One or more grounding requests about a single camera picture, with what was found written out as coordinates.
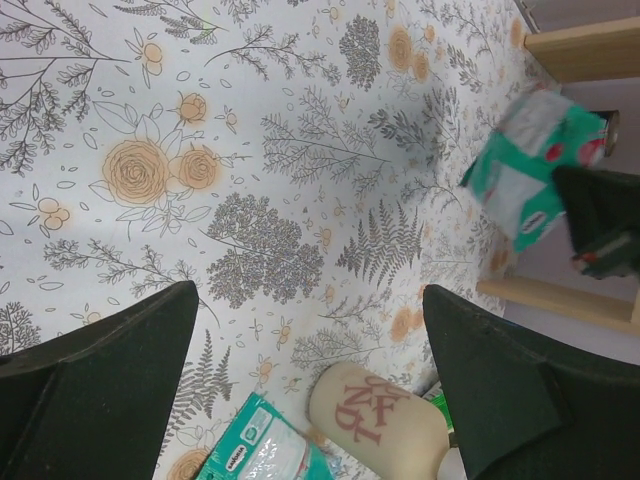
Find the teal Fox's bag back side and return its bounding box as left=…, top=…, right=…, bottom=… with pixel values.
left=460, top=89, right=608, bottom=253

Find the green cassava chips bag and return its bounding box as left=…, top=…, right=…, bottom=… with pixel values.
left=422, top=382, right=454, bottom=433

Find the teal candy bag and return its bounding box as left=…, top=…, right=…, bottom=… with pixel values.
left=196, top=393, right=342, bottom=480

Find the floral table mat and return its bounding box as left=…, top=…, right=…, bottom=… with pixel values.
left=1, top=1, right=543, bottom=479

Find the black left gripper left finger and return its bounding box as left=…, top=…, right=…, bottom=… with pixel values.
left=1, top=281, right=199, bottom=479

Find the wooden shelf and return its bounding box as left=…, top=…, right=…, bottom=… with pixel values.
left=476, top=16, right=639, bottom=336

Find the beige pump soap bottle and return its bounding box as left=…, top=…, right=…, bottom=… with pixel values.
left=308, top=362, right=450, bottom=479

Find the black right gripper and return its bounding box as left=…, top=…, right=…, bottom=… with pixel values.
left=553, top=166, right=639, bottom=280

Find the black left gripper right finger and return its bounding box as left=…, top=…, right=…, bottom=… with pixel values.
left=423, top=285, right=639, bottom=479

